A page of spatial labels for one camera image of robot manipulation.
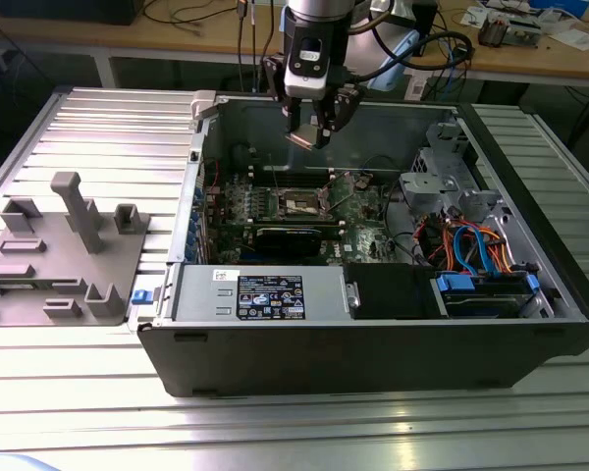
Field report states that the hard disk in blue carrier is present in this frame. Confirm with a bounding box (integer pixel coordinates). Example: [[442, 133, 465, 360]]
[[434, 272, 541, 320]]

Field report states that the metal socket cover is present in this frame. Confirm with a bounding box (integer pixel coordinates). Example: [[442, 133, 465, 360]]
[[320, 172, 358, 222]]

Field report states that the metal locking lever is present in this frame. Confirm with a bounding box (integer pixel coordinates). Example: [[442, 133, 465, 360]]
[[268, 155, 282, 198]]

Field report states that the blue wire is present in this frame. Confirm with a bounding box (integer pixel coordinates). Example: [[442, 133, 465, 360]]
[[470, 223, 497, 277], [450, 218, 475, 276]]

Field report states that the white label tag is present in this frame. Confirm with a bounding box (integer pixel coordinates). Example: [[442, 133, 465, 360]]
[[404, 73, 427, 103]]

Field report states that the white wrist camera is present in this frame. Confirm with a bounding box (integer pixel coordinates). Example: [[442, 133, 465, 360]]
[[283, 36, 344, 98]]

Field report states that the wooden desk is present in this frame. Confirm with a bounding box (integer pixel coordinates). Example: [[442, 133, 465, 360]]
[[0, 0, 589, 82]]

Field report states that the grey parts rack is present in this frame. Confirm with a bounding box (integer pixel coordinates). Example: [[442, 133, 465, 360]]
[[0, 171, 152, 328]]

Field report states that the pale blue teach pendant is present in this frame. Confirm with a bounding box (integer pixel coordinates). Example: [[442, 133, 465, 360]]
[[370, 29, 422, 92]]

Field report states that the CPU with silver top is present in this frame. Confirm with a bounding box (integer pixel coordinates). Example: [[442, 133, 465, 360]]
[[284, 123, 321, 149]]

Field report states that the grey case latch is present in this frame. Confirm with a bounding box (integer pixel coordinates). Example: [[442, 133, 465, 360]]
[[189, 90, 220, 122]]

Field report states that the grey electronic part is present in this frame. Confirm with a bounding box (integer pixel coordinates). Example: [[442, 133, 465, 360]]
[[508, 18, 542, 49]]

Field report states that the black PC case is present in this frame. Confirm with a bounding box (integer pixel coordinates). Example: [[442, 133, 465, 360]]
[[135, 89, 589, 399]]

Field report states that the CPU socket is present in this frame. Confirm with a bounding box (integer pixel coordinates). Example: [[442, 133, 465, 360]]
[[273, 187, 336, 221]]

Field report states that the blue box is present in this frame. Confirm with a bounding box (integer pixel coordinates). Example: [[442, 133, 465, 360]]
[[528, 0, 589, 12]]

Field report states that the black graphics card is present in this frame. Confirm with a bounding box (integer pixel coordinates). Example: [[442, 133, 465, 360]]
[[252, 224, 344, 259]]

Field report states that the orange wire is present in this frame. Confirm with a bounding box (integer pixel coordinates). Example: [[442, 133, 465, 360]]
[[485, 226, 516, 276]]

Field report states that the grey power supply unit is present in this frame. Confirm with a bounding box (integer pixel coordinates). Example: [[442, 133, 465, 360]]
[[169, 264, 362, 323]]

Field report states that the black box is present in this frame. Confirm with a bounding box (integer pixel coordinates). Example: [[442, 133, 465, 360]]
[[0, 0, 139, 26]]

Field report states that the green motherboard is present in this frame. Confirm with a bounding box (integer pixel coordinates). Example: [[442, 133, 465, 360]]
[[200, 169, 411, 266]]

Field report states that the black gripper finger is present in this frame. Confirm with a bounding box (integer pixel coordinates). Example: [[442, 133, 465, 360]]
[[312, 82, 368, 151], [260, 53, 305, 136]]

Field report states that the black plastic shroud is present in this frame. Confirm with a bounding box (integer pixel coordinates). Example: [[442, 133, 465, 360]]
[[346, 262, 446, 321]]

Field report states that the copper heatsink cooler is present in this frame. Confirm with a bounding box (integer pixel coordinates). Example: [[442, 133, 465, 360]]
[[478, 13, 510, 49]]

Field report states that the white paper sheet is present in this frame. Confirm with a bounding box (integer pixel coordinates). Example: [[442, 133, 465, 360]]
[[549, 26, 589, 51]]

